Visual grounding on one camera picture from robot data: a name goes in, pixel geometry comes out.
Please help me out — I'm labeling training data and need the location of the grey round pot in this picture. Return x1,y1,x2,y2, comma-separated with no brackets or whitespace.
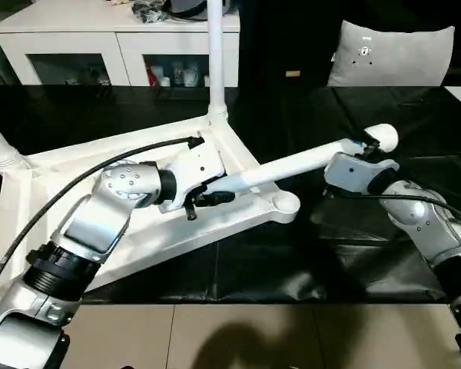
164,0,232,19

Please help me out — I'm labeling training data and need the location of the black cabinet with gold label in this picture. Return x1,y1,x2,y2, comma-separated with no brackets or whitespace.
237,0,347,88

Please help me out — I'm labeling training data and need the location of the white plastic table leg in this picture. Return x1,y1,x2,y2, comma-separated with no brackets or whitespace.
0,110,28,177
210,122,400,194
206,0,229,125

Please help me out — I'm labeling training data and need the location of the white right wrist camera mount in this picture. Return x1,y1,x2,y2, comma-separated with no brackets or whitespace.
323,151,401,194

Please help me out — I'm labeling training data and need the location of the black clutter on sideboard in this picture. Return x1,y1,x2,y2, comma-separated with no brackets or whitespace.
129,0,169,24

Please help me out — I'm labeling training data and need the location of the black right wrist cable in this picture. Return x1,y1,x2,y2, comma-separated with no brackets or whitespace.
329,189,461,240

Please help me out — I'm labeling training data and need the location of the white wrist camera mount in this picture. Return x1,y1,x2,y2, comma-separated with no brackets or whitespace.
156,143,228,213
323,151,401,194

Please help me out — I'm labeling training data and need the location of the white plastic table top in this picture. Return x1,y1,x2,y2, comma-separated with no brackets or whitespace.
0,109,302,298

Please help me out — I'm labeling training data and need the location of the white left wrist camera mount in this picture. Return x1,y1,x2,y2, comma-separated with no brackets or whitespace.
156,143,228,213

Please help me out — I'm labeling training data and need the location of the white sideboard cabinet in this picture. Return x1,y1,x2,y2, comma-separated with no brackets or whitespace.
0,8,242,88

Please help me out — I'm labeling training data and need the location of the grey pillow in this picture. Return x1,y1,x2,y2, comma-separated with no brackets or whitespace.
325,18,456,88

